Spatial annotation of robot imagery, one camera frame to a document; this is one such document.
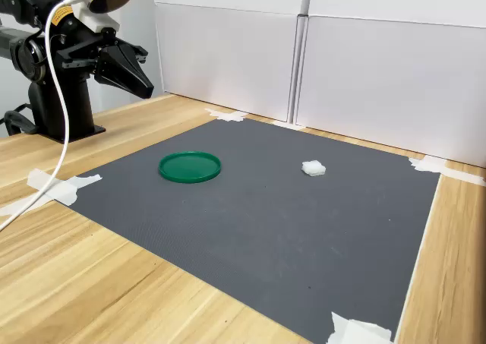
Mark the white tape patch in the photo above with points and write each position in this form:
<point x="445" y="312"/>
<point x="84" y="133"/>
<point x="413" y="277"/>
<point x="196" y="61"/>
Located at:
<point x="357" y="330"/>
<point x="57" y="186"/>
<point x="429" y="164"/>
<point x="228" y="115"/>
<point x="286" y="125"/>

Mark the white tape strip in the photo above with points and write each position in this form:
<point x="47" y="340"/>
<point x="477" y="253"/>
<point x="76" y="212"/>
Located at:
<point x="19" y="207"/>

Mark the round green lid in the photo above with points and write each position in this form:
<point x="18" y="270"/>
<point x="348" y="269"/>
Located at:
<point x="190" y="167"/>

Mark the dark grey mat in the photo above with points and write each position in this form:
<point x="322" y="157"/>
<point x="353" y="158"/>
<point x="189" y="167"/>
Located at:
<point x="266" y="226"/>

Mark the small white plastic terminal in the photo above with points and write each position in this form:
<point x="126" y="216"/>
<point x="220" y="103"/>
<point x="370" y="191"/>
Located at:
<point x="313" y="168"/>

